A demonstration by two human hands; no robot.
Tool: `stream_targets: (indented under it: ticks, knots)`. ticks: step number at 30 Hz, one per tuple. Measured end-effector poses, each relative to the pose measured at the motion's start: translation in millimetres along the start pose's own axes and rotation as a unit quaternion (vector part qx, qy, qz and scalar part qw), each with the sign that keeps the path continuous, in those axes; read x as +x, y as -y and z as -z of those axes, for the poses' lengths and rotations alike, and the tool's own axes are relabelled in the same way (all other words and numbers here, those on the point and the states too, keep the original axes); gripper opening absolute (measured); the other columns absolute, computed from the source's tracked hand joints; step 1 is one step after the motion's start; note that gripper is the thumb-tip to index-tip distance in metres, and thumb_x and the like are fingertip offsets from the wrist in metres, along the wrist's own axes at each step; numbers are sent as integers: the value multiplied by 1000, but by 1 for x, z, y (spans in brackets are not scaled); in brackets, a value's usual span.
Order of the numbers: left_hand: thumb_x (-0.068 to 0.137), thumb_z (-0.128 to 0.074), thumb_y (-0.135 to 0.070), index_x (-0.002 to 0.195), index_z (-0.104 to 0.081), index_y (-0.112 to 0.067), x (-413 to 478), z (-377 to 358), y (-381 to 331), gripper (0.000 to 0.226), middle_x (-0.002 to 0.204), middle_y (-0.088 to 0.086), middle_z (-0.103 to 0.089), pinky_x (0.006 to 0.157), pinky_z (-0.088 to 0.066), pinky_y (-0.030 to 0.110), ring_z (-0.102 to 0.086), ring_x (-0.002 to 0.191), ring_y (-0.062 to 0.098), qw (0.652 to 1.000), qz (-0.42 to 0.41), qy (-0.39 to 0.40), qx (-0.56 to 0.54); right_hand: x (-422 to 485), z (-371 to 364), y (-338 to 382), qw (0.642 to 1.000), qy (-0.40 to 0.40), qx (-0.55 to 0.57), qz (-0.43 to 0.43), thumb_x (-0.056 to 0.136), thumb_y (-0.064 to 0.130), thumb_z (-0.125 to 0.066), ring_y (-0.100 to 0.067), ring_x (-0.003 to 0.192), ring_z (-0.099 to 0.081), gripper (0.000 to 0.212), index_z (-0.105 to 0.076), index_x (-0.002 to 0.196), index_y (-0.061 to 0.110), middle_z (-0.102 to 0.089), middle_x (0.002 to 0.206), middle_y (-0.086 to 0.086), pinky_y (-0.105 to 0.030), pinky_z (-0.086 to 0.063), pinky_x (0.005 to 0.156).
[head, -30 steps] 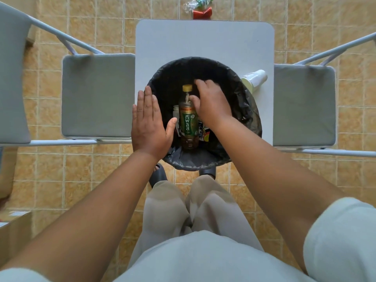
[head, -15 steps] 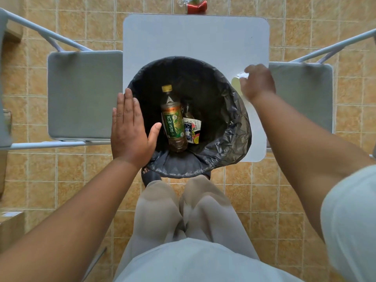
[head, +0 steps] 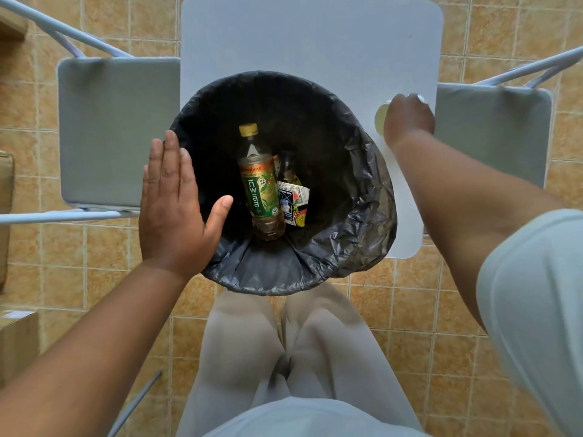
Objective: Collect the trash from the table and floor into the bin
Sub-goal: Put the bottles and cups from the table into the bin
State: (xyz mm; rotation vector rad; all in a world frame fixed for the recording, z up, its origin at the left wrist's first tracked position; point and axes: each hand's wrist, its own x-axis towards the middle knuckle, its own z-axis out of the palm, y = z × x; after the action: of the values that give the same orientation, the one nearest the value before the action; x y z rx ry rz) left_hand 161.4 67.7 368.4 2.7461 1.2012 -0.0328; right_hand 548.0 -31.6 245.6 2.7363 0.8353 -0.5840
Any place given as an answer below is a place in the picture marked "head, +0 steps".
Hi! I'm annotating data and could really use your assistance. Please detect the brown cardboard box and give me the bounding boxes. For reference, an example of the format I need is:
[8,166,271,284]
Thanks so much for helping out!
[0,150,15,293]
[0,308,40,388]

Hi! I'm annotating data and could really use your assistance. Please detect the beige trousers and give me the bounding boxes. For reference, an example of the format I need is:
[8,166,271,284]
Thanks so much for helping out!
[175,281,425,437]

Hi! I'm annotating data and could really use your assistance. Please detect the colourful snack wrapper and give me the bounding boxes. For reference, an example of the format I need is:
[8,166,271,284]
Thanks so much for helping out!
[276,180,311,228]

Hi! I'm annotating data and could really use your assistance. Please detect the person's left forearm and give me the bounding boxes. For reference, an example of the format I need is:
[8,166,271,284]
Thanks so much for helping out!
[0,261,202,437]

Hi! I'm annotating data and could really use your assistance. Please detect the pale yellow plastic cup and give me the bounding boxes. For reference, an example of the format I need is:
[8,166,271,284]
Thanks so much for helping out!
[374,94,427,137]

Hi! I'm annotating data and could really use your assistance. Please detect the grey folding chair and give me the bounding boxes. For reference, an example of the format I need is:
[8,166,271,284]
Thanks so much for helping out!
[0,0,182,226]
[434,45,583,190]

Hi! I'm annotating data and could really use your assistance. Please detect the person's right hand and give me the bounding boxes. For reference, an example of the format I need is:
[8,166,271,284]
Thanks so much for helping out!
[384,93,435,150]

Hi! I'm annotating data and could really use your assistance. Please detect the white shirt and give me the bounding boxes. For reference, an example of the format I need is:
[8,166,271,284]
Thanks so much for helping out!
[203,208,583,437]

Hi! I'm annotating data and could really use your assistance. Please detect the person's right forearm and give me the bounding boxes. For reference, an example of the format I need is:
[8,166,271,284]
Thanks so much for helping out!
[389,129,566,333]

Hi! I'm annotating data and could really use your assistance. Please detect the green label tea bottle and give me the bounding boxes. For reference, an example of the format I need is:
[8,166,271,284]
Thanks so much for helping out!
[237,123,287,242]

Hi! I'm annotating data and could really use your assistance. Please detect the grey metal rod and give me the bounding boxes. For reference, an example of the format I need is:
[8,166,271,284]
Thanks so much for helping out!
[107,369,164,437]

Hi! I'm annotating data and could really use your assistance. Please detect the person's left hand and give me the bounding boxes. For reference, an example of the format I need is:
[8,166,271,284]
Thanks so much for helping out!
[139,130,234,279]

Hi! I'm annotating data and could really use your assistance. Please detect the trash bin with black bag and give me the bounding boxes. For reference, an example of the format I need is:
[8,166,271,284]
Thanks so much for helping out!
[169,71,398,297]

